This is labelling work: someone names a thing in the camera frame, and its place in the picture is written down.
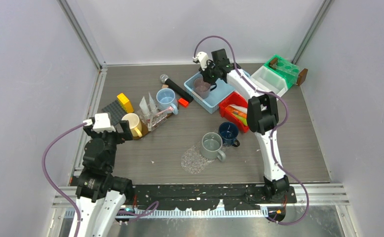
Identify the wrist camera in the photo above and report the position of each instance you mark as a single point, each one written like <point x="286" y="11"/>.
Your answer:
<point x="201" y="58"/>
<point x="101" y="122"/>

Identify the orange cap toothpaste tube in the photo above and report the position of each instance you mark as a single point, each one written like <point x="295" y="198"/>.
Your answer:
<point x="239" y="108"/>

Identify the red orange block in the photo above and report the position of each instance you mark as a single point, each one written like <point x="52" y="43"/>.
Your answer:
<point x="184" y="103"/>

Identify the green toothpaste tube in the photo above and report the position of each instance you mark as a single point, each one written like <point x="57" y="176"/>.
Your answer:
<point x="243" y="121"/>

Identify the yellow building brick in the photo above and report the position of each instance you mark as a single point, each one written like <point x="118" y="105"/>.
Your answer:
<point x="125" y="103"/>

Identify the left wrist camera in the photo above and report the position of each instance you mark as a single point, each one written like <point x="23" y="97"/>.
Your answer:
<point x="101" y="122"/>

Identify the clear acrylic toothbrush holder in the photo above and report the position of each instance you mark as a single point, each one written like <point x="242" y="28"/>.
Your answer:
<point x="153" y="119"/>

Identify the black microphone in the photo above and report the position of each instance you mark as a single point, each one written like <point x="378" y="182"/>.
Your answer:
<point x="165" y="79"/>

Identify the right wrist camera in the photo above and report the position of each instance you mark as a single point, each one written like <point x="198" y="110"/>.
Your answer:
<point x="201" y="58"/>

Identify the green plastic bin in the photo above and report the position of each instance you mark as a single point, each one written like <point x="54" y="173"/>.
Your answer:
<point x="283" y="68"/>

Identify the brown wooden oval tray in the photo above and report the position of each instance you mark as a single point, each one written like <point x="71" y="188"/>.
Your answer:
<point x="143" y="130"/>

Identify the pink toothbrush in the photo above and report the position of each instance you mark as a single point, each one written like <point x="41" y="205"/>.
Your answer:
<point x="162" y="112"/>

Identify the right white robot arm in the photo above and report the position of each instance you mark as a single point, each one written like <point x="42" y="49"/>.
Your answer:
<point x="262" y="115"/>

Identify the yellow mug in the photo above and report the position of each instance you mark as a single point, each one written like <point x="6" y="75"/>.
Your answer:
<point x="134" y="124"/>

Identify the grey mug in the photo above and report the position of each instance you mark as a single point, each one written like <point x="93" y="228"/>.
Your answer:
<point x="211" y="147"/>

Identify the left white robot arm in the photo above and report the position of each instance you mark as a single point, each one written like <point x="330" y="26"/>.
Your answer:
<point x="99" y="194"/>

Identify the grey building baseplate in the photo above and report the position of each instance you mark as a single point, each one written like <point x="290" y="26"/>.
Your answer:
<point x="116" y="112"/>

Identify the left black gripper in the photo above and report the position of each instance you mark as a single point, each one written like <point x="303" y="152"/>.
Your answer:
<point x="122" y="136"/>

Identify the teal cap toothpaste tube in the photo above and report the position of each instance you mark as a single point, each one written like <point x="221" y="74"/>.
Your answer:
<point x="152" y="105"/>

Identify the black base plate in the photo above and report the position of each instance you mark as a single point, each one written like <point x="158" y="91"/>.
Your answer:
<point x="200" y="197"/>

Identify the red plastic bin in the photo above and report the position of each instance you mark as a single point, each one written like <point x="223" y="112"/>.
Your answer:
<point x="235" y="99"/>

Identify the dark blue mug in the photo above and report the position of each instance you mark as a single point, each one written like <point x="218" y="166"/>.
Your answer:
<point x="229" y="133"/>

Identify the light blue mug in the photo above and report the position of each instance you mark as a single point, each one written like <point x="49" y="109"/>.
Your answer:
<point x="167" y="101"/>

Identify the light blue plastic basket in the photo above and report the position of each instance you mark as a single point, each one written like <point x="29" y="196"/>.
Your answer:
<point x="216" y="96"/>

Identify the mauve mug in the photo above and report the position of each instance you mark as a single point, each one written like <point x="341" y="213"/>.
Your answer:
<point x="202" y="88"/>

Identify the pink cap toothpaste tube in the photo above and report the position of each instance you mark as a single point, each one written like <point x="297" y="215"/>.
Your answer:
<point x="144" y="108"/>

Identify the grey toothbrush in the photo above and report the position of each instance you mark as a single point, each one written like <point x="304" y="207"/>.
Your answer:
<point x="150" y="122"/>

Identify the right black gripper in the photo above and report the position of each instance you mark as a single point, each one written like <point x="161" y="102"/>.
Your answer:
<point x="204" y="74"/>

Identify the white plastic bin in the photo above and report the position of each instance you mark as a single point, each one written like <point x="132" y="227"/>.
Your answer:
<point x="267" y="80"/>

